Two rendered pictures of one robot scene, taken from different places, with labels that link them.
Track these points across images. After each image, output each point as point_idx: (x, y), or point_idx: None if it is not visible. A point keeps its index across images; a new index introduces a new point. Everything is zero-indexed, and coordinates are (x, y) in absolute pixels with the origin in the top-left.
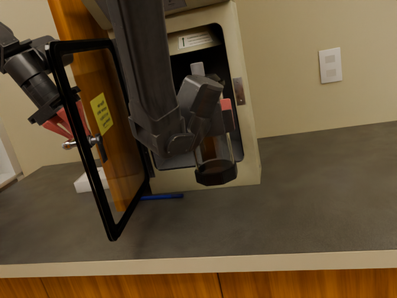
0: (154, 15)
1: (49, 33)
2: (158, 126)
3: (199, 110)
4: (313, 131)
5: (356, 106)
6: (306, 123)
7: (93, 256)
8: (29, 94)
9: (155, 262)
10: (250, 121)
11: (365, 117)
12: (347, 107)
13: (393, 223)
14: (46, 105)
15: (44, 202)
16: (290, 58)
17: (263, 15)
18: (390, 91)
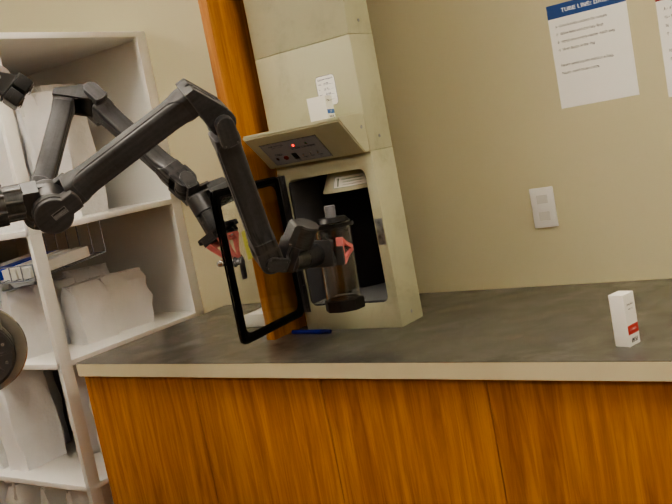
0: (249, 191)
1: None
2: (258, 250)
3: (297, 243)
4: (525, 287)
5: (579, 260)
6: (522, 277)
7: (232, 361)
8: (200, 223)
9: (272, 366)
10: (393, 261)
11: (591, 275)
12: (568, 260)
13: (451, 351)
14: (211, 232)
15: (212, 332)
16: (499, 195)
17: (467, 144)
18: (616, 244)
